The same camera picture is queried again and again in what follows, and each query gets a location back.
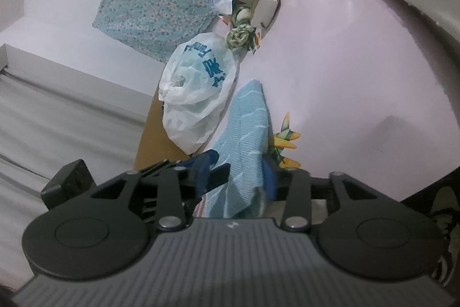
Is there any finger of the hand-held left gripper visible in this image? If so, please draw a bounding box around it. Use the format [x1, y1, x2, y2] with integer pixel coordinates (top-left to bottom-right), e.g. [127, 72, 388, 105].
[203, 163, 231, 196]

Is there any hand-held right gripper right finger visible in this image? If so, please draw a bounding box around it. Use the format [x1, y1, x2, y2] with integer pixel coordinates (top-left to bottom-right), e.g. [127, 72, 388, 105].
[262, 159, 399, 232]

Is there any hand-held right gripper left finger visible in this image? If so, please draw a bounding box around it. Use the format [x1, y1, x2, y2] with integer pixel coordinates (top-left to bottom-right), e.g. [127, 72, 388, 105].
[90, 150, 219, 231]

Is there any blue checked towel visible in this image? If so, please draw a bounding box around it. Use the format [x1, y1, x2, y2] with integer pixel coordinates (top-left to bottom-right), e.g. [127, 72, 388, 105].
[201, 79, 274, 219]

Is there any cardboard box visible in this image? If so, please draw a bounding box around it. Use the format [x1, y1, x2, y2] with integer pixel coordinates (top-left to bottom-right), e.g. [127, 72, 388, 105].
[135, 86, 195, 171]

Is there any yellow green plush toy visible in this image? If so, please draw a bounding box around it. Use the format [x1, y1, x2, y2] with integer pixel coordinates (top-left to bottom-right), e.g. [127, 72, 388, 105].
[268, 112, 300, 171]

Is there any green white scrunchie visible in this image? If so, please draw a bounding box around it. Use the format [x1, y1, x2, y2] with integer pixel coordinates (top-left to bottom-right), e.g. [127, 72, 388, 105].
[225, 5, 263, 54]

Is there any dark printed cloth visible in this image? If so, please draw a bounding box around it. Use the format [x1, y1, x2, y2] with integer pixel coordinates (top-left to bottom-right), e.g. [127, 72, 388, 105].
[399, 174, 460, 297]

